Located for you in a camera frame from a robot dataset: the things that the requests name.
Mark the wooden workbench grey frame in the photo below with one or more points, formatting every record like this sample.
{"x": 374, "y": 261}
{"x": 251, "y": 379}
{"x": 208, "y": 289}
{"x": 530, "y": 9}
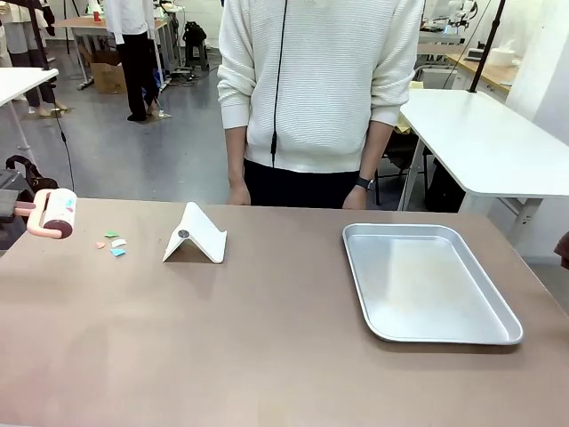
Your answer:
{"x": 80, "y": 24}

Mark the blue paper scrap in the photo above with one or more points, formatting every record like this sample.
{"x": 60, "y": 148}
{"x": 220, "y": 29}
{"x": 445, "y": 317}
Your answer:
{"x": 118, "y": 252}

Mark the person's right forearm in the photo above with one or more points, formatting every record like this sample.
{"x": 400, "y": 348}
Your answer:
{"x": 234, "y": 151}

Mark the silver metal tray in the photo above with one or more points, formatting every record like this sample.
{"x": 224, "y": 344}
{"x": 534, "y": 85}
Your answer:
{"x": 427, "y": 284}

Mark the cardboard box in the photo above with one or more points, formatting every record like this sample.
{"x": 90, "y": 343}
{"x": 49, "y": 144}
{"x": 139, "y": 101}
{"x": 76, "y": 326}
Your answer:
{"x": 108, "y": 79}

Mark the black stand pole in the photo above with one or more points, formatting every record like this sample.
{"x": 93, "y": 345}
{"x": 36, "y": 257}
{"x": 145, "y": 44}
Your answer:
{"x": 486, "y": 44}

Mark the wooden table with equipment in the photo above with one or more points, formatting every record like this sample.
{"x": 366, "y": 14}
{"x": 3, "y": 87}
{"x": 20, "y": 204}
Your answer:
{"x": 484, "y": 73}

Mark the small white table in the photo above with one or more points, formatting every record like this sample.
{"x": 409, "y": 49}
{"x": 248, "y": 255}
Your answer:
{"x": 20, "y": 82}

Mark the white paper scrap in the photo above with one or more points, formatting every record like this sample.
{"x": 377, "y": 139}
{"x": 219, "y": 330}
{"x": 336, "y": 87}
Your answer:
{"x": 119, "y": 243}

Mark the person's black trousers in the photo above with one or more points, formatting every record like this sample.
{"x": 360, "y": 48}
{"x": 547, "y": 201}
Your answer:
{"x": 302, "y": 189}

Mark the black wristwatch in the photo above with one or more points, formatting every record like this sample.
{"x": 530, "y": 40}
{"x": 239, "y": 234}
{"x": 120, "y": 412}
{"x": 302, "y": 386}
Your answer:
{"x": 364, "y": 182}

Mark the dark brown bag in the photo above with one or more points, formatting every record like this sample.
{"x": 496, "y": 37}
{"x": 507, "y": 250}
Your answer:
{"x": 35, "y": 180}

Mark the person's right hand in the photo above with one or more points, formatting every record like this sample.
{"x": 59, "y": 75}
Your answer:
{"x": 239, "y": 195}

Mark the large white table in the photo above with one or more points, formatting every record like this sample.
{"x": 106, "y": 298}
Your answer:
{"x": 480, "y": 142}

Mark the black stool with bag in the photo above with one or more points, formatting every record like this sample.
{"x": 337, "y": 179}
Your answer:
{"x": 195, "y": 40}

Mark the brown towel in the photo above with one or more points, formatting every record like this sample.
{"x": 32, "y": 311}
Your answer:
{"x": 563, "y": 251}

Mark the black chair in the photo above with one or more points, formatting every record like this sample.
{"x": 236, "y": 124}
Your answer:
{"x": 427, "y": 178}

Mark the pink lint roller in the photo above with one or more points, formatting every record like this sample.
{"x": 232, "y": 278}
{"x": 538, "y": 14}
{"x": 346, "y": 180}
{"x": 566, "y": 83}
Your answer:
{"x": 62, "y": 209}

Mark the person's white sweater torso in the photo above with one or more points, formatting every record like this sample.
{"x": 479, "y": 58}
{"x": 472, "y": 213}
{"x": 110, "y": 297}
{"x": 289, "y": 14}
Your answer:
{"x": 324, "y": 80}

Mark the bystander in black trousers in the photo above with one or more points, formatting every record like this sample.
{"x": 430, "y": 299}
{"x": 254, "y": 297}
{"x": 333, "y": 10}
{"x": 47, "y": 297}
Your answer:
{"x": 135, "y": 58}

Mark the person's left forearm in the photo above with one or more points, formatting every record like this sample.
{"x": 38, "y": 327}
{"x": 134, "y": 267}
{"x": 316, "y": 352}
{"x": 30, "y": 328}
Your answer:
{"x": 378, "y": 142}

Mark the bystander in beige clothes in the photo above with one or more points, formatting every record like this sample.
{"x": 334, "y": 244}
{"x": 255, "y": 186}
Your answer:
{"x": 24, "y": 40}

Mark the white folding stand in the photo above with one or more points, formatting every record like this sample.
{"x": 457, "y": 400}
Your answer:
{"x": 202, "y": 236}

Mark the person's left hand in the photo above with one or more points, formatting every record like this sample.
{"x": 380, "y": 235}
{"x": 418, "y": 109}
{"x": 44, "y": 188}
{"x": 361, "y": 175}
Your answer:
{"x": 355, "y": 199}

